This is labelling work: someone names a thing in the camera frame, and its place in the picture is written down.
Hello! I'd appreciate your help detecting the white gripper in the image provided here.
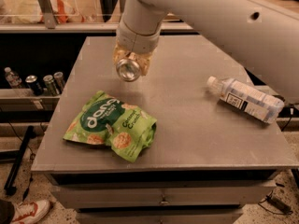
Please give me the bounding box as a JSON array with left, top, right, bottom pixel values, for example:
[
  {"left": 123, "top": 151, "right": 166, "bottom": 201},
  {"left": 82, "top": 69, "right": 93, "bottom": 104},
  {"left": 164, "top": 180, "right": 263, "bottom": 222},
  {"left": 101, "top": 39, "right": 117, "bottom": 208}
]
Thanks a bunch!
[{"left": 112, "top": 18, "right": 162, "bottom": 76}]

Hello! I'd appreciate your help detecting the orange white plastic bag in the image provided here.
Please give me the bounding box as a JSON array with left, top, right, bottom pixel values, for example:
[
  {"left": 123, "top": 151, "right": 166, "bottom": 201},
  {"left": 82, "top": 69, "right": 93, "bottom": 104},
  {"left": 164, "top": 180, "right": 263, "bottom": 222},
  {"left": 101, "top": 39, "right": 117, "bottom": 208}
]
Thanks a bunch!
[{"left": 8, "top": 0, "right": 99, "bottom": 28}]

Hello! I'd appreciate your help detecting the silver can on shelf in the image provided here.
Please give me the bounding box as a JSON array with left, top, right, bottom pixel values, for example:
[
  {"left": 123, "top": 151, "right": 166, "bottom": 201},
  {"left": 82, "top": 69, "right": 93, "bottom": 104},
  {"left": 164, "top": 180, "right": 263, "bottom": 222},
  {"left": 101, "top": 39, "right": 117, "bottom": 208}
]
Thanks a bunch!
[{"left": 53, "top": 72, "right": 65, "bottom": 91}]

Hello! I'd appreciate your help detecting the lower grey drawer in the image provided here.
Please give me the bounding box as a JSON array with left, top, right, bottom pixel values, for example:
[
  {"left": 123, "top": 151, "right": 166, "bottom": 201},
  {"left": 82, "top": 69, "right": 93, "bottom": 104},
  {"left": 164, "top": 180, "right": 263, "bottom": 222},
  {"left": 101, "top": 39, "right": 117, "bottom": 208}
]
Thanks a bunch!
[{"left": 76, "top": 209, "right": 243, "bottom": 224}]

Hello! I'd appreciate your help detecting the black power adapter on floor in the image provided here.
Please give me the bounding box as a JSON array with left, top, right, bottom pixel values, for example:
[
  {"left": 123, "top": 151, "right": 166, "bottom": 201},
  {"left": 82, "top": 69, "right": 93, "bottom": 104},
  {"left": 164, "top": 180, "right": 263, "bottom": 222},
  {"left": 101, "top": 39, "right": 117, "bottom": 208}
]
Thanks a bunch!
[{"left": 266, "top": 195, "right": 292, "bottom": 215}]

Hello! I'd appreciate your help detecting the clear plastic water bottle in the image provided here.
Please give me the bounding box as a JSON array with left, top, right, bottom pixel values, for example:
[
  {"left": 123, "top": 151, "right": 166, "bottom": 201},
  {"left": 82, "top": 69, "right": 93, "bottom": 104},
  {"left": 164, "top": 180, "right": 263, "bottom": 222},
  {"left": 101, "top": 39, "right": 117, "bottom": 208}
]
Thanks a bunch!
[{"left": 206, "top": 77, "right": 284, "bottom": 124}]

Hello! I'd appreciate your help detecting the left metal bracket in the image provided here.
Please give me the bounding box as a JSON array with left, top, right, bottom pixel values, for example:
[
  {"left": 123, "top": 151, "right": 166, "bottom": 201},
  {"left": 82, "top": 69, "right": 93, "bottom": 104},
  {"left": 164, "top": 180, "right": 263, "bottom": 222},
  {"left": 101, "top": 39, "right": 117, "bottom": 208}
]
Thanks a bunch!
[{"left": 37, "top": 0, "right": 57, "bottom": 29}]

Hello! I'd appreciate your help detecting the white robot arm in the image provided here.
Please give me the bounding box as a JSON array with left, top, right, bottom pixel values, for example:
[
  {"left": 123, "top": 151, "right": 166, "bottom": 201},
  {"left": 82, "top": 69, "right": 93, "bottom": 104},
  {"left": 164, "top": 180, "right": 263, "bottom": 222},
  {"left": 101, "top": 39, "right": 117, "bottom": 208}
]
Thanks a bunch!
[{"left": 117, "top": 0, "right": 299, "bottom": 105}]

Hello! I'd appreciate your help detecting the grey side shelf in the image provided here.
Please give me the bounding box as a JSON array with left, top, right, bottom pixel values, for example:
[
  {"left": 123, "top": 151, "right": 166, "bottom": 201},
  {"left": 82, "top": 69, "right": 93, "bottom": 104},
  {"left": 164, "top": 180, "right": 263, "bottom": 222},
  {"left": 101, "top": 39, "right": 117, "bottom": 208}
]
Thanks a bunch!
[{"left": 0, "top": 89, "right": 60, "bottom": 112}]

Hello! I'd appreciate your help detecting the green can on shelf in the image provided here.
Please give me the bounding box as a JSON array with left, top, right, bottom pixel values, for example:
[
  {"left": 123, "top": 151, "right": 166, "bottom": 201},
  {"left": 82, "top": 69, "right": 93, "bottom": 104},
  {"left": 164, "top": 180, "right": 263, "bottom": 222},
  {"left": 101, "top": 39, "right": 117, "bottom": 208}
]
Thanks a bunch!
[{"left": 43, "top": 75, "right": 60, "bottom": 96}]

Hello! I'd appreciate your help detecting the dark blue can on shelf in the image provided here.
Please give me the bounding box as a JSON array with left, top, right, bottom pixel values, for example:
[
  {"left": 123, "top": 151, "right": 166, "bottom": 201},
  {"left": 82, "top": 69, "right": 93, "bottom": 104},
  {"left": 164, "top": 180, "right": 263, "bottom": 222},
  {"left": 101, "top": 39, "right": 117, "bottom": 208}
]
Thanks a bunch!
[{"left": 25, "top": 75, "right": 44, "bottom": 96}]

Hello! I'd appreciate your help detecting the green rice chip bag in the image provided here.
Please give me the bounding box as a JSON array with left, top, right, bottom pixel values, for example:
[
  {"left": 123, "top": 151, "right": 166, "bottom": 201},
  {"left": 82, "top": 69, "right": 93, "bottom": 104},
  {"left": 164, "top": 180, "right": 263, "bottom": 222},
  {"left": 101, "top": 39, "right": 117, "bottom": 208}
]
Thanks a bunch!
[{"left": 64, "top": 91, "right": 157, "bottom": 162}]

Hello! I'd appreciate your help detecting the black stand leg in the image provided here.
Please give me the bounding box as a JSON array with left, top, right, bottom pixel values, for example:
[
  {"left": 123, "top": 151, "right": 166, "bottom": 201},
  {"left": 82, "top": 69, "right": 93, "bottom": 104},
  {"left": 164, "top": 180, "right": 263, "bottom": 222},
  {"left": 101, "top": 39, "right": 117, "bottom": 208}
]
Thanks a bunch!
[{"left": 4, "top": 126, "right": 36, "bottom": 196}]

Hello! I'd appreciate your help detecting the white and orange sneaker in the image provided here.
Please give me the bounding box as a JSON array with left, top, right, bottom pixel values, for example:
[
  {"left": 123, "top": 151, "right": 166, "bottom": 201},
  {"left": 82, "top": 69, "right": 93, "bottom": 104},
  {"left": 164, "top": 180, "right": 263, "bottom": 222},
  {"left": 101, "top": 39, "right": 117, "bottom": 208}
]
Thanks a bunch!
[{"left": 9, "top": 200, "right": 51, "bottom": 224}]

